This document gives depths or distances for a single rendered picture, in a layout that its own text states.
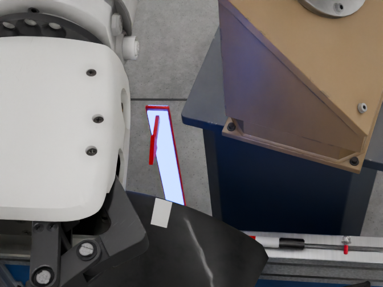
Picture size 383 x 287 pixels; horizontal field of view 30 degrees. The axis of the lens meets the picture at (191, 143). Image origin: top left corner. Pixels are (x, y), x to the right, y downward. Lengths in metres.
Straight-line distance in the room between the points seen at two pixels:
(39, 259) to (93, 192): 0.04
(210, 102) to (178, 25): 1.40
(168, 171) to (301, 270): 0.30
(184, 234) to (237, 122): 0.36
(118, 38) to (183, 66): 1.94
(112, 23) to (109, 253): 0.13
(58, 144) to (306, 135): 0.67
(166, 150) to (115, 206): 0.47
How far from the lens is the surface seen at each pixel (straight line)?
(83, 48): 0.36
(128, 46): 0.39
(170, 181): 0.85
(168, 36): 2.42
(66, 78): 0.35
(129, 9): 0.40
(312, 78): 0.87
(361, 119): 0.92
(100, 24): 0.37
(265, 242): 1.00
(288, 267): 1.04
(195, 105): 1.06
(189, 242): 0.69
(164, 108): 0.73
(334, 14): 0.92
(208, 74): 1.10
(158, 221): 0.70
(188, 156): 2.12
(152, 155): 0.71
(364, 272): 1.05
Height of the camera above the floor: 1.78
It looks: 56 degrees down
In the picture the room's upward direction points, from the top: 8 degrees counter-clockwise
